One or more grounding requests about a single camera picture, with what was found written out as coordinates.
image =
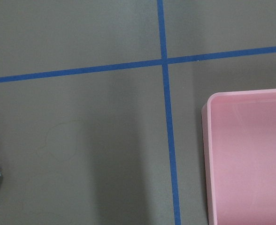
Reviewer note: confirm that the pink plastic bin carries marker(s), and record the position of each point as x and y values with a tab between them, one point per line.
239	138

